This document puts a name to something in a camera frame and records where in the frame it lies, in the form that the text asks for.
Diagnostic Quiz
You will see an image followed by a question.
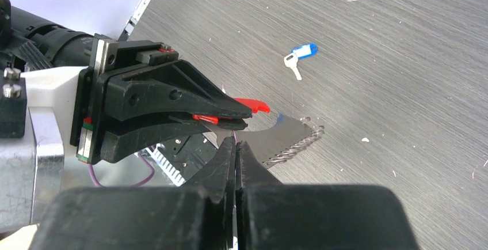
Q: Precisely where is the blue tagged key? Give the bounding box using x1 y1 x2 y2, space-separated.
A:
284 43 318 81

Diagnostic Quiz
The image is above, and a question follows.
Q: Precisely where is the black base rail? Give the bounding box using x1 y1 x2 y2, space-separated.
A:
146 134 217 187

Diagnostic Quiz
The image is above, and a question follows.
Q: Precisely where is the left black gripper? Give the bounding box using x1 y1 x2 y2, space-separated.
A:
70 34 252 164

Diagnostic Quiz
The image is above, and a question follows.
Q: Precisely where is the red handled metal keyring holder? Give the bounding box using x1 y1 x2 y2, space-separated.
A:
192 113 324 169

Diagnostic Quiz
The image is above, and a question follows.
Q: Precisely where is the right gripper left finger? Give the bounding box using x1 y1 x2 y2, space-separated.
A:
30 137 236 249

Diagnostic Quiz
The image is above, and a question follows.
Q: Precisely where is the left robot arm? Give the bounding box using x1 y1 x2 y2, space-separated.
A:
1 0 252 165

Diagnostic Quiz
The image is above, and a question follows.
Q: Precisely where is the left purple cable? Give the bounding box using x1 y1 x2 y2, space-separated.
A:
87 153 157 188

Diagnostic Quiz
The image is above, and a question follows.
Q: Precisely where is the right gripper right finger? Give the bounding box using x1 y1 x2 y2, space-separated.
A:
235 142 419 249

